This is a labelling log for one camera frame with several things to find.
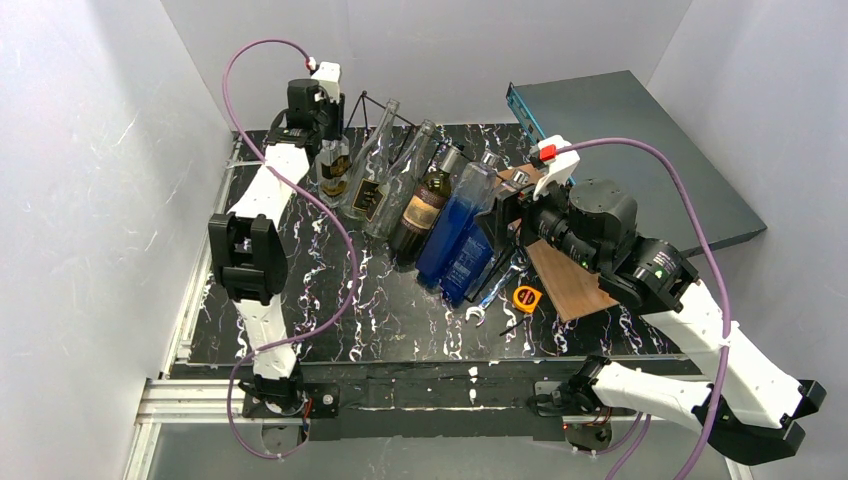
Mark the blue square bottle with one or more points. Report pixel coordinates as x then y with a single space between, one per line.
475 186
472 258

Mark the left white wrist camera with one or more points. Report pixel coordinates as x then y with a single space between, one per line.
327 75

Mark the silver combination wrench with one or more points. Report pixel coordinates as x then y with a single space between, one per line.
478 312

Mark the yellow tape measure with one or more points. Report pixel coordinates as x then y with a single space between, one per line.
526 299

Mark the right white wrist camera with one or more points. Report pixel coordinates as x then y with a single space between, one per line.
556 168

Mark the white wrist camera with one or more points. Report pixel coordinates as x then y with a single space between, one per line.
327 75
556 168

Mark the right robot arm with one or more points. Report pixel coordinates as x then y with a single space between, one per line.
748 407

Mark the tall clear glass bottle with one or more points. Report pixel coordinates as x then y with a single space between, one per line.
370 166

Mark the short clear glass bottle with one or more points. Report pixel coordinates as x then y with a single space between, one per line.
394 193

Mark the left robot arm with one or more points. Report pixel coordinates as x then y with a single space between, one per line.
248 258

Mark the aluminium frame rail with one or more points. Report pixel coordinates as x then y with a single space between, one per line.
396 420

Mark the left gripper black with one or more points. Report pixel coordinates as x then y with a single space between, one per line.
332 132

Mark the brown wooden board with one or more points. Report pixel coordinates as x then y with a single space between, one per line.
573 292

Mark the blue-faced network switch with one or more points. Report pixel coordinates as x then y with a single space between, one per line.
618 105

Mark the green wine bottle tan label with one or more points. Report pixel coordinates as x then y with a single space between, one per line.
421 212

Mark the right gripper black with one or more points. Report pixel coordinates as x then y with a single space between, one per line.
506 206

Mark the dark-capped clear bottle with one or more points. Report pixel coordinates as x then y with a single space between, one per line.
332 166

